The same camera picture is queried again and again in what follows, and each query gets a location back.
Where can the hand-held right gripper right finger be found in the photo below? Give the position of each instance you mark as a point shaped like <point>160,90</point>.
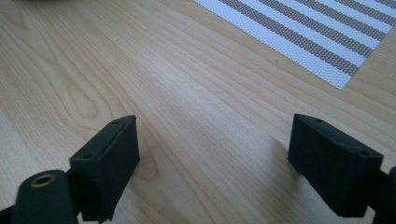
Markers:
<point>333,168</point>

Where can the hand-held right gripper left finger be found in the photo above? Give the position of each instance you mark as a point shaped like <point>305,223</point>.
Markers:
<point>106,168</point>

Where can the striped woven placemat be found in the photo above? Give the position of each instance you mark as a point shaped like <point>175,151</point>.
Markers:
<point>308,34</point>

